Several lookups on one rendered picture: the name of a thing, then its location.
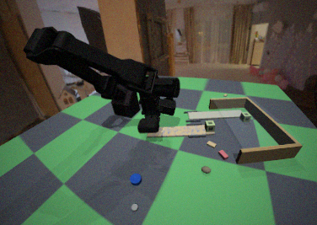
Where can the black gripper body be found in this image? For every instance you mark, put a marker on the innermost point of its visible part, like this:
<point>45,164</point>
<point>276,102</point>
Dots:
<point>150,124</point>

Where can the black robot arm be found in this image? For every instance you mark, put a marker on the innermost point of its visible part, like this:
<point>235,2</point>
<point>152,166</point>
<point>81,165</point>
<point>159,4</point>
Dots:
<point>49,46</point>

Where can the blue disc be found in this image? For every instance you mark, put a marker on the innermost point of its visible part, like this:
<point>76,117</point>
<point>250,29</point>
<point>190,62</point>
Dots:
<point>136,179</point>

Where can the pale green letter cube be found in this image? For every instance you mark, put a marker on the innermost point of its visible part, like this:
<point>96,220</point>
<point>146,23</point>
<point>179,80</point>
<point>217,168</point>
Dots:
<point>209,126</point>

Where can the small red block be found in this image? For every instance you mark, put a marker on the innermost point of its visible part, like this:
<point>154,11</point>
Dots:
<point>223,154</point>

